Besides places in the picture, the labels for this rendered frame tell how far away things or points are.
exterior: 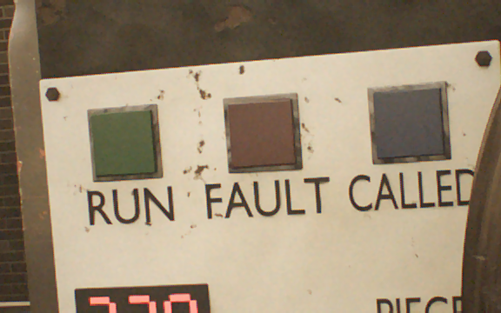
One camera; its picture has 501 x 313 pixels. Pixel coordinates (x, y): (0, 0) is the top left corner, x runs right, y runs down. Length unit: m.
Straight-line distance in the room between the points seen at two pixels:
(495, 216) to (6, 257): 6.96
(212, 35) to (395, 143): 0.12
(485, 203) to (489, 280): 0.03
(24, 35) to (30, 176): 0.43
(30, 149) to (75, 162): 2.66
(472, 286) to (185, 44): 0.25
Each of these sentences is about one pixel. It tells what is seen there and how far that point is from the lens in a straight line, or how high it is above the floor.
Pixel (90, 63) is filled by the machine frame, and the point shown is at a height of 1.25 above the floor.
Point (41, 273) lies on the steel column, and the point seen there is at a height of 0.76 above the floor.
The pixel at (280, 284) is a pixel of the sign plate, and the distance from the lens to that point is 0.58.
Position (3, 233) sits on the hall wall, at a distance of 7.33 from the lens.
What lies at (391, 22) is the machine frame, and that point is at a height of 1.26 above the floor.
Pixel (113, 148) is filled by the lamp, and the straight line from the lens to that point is 0.60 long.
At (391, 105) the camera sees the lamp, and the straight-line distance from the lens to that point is 0.56.
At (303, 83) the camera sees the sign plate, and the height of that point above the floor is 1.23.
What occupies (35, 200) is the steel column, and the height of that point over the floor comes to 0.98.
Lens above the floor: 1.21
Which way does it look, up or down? 3 degrees down
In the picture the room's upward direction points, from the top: 4 degrees counter-clockwise
